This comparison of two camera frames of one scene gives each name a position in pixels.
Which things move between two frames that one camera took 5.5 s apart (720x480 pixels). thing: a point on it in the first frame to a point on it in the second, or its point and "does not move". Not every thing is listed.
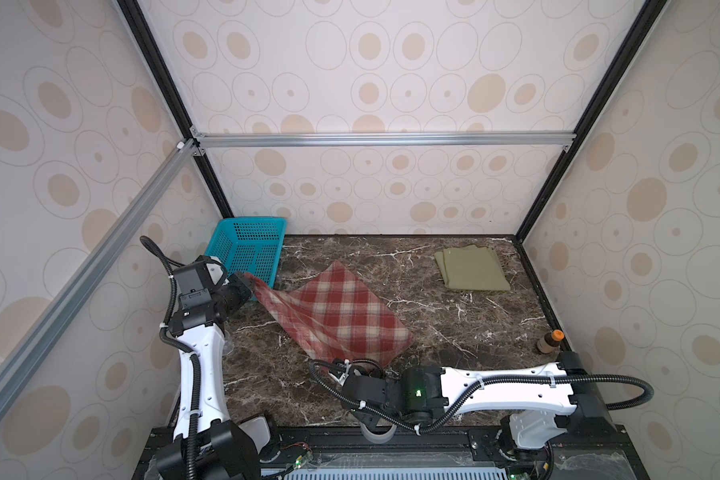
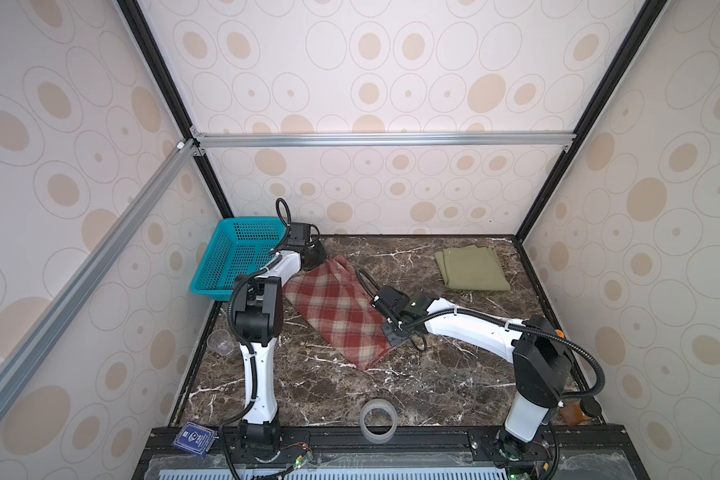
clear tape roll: x=378 y=438 does not move
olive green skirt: x=474 y=268 does not move
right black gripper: x=373 y=379 to x=391 y=340
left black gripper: x=242 y=288 to x=320 y=256
